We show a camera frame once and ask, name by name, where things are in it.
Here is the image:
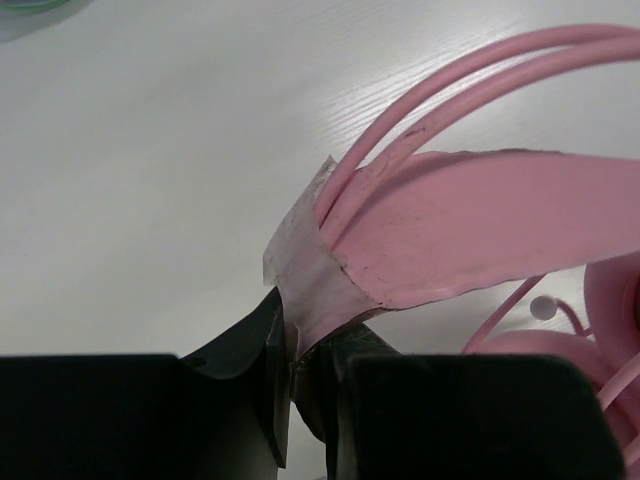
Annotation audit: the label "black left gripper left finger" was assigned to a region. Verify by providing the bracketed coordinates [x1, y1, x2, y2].
[1, 290, 290, 479]

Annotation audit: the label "blue headphones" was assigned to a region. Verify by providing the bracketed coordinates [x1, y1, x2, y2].
[0, 0, 91, 43]

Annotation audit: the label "pink headphones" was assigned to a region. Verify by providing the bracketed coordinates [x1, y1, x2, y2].
[263, 24, 639, 463]

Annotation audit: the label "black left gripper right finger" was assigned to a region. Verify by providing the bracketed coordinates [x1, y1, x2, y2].
[294, 325, 627, 479]

